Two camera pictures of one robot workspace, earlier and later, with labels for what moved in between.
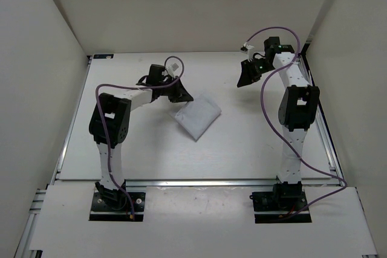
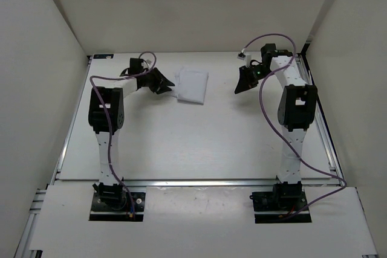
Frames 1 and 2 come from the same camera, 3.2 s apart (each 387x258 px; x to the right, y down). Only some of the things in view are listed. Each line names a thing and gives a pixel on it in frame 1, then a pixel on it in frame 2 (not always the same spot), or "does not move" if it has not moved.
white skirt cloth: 198,116 to 191,86
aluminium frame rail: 200,182 does not move
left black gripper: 180,94 to 161,82
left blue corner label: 103,57 does not move
